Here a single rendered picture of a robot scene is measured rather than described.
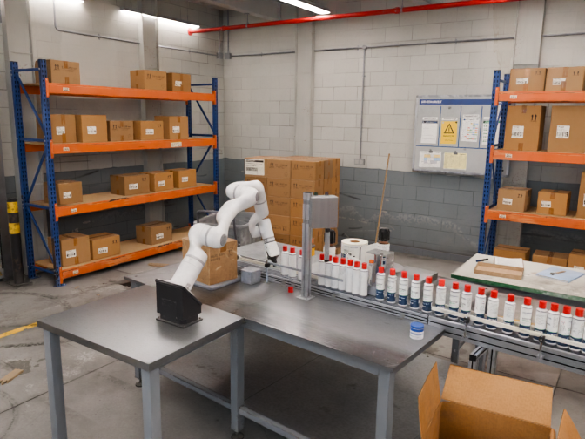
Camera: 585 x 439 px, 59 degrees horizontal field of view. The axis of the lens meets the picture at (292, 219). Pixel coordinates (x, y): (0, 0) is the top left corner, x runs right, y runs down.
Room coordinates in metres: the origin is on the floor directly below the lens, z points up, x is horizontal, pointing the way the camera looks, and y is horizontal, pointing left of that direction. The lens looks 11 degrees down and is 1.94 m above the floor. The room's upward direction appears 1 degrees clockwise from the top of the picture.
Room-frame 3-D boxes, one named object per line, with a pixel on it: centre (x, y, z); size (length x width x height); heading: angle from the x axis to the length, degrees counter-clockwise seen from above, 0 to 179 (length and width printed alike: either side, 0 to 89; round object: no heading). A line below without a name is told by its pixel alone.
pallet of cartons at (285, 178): (7.21, 0.01, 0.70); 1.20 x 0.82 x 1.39; 62
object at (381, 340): (3.41, -0.11, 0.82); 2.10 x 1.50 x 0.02; 52
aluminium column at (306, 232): (3.12, -0.09, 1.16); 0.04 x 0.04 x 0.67; 52
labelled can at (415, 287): (2.81, -0.71, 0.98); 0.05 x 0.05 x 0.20
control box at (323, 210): (3.12, -0.18, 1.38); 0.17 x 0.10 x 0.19; 107
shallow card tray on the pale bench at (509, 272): (3.82, -1.59, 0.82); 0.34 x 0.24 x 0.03; 62
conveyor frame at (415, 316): (3.26, -0.15, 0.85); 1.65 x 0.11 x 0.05; 52
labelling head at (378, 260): (3.07, -0.54, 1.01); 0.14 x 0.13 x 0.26; 52
